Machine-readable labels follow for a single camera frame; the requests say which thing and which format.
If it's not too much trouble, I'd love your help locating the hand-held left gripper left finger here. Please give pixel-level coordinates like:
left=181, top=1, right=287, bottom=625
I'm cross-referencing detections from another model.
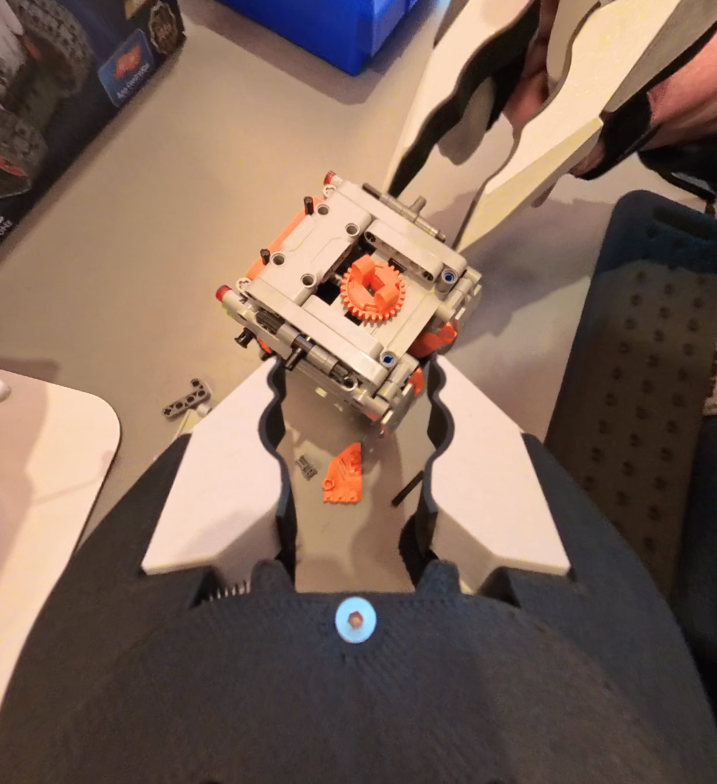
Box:
left=141, top=359, right=300, bottom=591

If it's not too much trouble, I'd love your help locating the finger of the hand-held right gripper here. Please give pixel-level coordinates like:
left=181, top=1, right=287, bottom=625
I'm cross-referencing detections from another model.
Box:
left=383, top=0, right=543, bottom=197
left=454, top=0, right=702, bottom=253

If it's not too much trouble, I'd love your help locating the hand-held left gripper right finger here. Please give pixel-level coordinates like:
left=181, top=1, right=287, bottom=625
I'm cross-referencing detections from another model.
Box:
left=405, top=356, right=573, bottom=591

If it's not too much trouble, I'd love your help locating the black axle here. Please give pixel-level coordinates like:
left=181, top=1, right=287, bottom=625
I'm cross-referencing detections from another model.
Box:
left=391, top=471, right=425, bottom=507

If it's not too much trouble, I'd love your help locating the grey orange toy brick assembly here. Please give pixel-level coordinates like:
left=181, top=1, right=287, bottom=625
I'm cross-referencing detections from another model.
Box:
left=215, top=172, right=484, bottom=438

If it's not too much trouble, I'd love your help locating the grey brick beam with holes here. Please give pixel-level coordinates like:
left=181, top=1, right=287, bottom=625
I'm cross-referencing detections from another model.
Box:
left=163, top=380, right=215, bottom=422

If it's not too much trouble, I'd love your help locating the orange brick panel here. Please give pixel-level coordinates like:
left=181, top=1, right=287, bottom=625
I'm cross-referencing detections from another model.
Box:
left=320, top=444, right=366, bottom=504

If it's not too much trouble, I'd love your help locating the blue plastic bin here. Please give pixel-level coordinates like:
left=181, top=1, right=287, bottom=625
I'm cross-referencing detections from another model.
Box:
left=218, top=0, right=423, bottom=77

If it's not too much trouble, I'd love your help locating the black perforated armrest pad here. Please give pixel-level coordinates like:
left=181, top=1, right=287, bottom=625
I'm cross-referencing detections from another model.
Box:
left=545, top=190, right=717, bottom=604

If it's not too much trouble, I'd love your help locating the white book stand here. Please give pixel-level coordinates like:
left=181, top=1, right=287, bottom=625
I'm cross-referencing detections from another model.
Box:
left=0, top=359, right=123, bottom=742

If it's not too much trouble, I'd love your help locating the person's jeans leg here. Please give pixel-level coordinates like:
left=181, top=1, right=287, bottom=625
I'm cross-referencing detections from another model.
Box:
left=675, top=405, right=717, bottom=693

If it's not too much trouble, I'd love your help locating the dark robot kit box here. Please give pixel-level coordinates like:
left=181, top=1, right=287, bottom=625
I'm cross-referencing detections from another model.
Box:
left=0, top=0, right=188, bottom=285

